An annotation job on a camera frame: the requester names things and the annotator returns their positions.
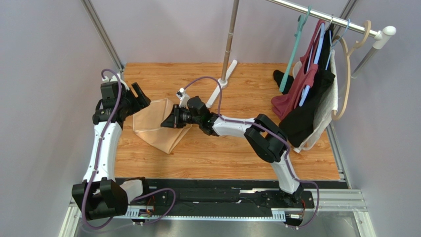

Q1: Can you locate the beige wooden hanger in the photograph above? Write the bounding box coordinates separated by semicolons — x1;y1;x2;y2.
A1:
332;20;372;120

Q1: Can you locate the teal plastic hanger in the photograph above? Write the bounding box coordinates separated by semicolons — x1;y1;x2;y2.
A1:
279;5;312;93

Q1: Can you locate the aluminium frame post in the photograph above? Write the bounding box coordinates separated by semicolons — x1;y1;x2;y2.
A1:
81;0;125;72

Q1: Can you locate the black garment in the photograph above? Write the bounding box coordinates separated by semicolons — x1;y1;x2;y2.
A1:
271;20;335;148

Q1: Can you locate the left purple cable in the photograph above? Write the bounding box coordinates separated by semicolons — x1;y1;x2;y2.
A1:
80;68;176;230

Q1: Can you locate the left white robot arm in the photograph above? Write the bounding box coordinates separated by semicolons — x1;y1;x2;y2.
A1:
72;81;151;221

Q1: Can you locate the purple cable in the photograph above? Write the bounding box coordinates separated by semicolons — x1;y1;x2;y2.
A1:
179;76;320;230
80;68;176;230

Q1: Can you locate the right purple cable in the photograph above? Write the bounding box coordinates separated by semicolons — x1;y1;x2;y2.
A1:
179;76;320;230

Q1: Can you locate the beige cloth napkin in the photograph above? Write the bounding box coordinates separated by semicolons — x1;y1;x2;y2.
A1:
132;98;192;154

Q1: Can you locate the light blue hanger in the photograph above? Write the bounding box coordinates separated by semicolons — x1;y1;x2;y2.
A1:
298;22;338;107

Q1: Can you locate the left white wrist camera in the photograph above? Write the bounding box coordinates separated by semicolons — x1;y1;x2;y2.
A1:
101;74;130;90

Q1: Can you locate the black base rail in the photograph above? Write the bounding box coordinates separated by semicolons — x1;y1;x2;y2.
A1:
131;178;315;217

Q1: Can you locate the metal clothes rack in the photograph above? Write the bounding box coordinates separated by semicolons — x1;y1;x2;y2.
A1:
206;0;396;108

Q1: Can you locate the white towel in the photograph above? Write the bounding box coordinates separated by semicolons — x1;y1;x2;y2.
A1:
293;50;338;153

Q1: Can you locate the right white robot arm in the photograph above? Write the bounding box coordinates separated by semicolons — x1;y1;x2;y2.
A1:
161;96;303;202

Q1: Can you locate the maroon shirt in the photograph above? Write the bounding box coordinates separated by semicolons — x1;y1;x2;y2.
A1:
271;20;326;120

